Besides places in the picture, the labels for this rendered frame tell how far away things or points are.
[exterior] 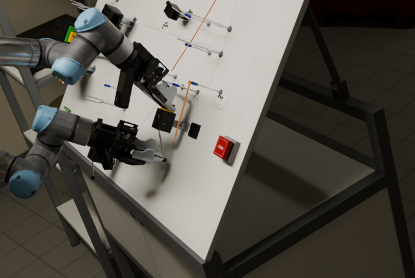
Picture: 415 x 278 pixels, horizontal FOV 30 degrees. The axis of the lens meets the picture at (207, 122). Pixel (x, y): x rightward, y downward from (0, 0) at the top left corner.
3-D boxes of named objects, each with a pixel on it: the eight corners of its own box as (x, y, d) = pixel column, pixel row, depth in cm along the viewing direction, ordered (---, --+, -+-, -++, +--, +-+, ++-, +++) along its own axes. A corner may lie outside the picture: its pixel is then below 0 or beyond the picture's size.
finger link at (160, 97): (170, 100, 206) (146, 78, 202) (166, 104, 205) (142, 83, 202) (163, 98, 210) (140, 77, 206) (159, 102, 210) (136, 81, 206)
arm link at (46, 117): (33, 122, 210) (41, 97, 206) (71, 133, 213) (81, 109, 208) (28, 138, 204) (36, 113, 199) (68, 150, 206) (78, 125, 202)
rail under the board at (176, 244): (208, 283, 196) (201, 264, 193) (56, 145, 294) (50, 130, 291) (226, 273, 198) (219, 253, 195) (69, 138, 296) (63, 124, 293)
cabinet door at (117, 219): (164, 289, 264) (128, 195, 247) (104, 227, 309) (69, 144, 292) (169, 286, 265) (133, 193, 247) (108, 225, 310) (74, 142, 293)
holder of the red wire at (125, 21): (126, 6, 264) (99, -4, 258) (139, 21, 254) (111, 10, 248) (120, 19, 266) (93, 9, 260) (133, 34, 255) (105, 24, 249)
